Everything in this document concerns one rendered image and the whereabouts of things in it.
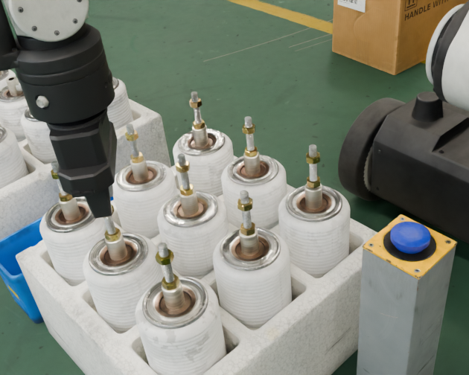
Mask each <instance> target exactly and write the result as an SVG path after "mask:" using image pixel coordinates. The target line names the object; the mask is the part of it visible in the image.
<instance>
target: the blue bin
mask: <svg viewBox="0 0 469 375"><path fill-rule="evenodd" d="M41 221H42V217H41V218H39V219H38V220H36V221H34V222H32V223H31V224H29V225H26V226H25V227H24V228H21V229H19V230H18V231H16V232H14V233H12V234H11V235H9V236H7V237H5V238H4V239H2V240H0V275H1V277H2V279H3V281H4V282H5V284H6V286H7V288H8V289H9V291H10V294H11V295H12V297H13V299H14V301H15V302H16V303H17V304H18V305H19V306H20V307H21V308H22V309H23V311H24V312H25V313H26V314H27V315H28V316H29V318H30V319H31V320H32V321H33V322H34V323H35V324H39V323H42V322H43V321H44V320H43V317H42V315H41V313H40V311H39V308H38V306H37V304H36V302H35V300H34V297H33V295H32V293H31V290H30V288H29V286H28V283H27V281H26V280H25V276H24V275H23V273H22V270H21V268H20V266H19V263H18V261H17V259H16V255H17V254H18V253H20V252H22V251H24V250H25V249H28V248H29V247H33V246H35V245H36V244H38V243H39V242H40V241H41V240H43V238H42V235H41V233H40V230H39V226H40V223H41Z"/></svg>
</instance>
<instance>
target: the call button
mask: <svg viewBox="0 0 469 375"><path fill-rule="evenodd" d="M430 238H431V234H430V231H429V230H428V229H427V228H426V227H425V226H423V225H422V224H419V223H417V222H400V223H398V224H396V225H395V226H393V228H392V230H391V235H390V239H391V241H392V243H393V245H394V246H395V247H396V248H397V249H398V250H399V251H402V252H404V253H407V254H416V253H419V252H421V251H423V250H424V249H425V248H426V247H428V245H429V244H430Z"/></svg>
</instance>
